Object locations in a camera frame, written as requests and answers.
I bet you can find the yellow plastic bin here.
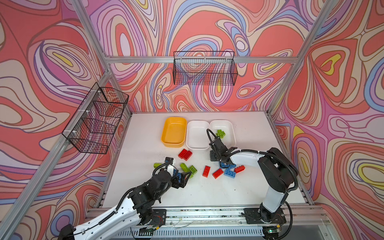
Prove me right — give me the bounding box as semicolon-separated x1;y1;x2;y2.
161;117;187;148

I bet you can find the back black wire basket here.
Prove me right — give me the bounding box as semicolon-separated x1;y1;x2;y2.
173;50;238;86

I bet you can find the blue lego mid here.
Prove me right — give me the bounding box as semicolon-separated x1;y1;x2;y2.
219;162;237;170

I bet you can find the right white plastic bin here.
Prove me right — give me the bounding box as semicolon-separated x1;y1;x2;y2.
210;120;236;148

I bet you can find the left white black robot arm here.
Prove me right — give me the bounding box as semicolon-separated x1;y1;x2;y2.
57;157;192;240

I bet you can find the red double lego near bins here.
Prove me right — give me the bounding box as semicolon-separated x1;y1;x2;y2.
178;149;193;161

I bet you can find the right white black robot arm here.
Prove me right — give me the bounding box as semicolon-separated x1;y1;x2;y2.
206;129;299;223

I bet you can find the blue lego cluster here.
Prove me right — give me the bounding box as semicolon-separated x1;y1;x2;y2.
174;169;182;182

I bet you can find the black wire basket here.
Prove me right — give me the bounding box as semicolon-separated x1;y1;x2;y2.
173;50;238;86
62;83;129;155

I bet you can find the white plastic bin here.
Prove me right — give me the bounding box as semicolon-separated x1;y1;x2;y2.
210;120;236;148
186;120;210;152

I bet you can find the green lego cluster centre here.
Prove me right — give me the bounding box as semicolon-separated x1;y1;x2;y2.
180;163;197;178

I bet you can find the left black wire basket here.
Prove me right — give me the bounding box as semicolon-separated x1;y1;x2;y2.
62;83;129;155

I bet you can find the middle white plastic bin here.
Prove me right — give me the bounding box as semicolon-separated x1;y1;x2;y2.
186;120;210;152

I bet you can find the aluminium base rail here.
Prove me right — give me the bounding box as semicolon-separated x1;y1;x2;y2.
86;205;325;229

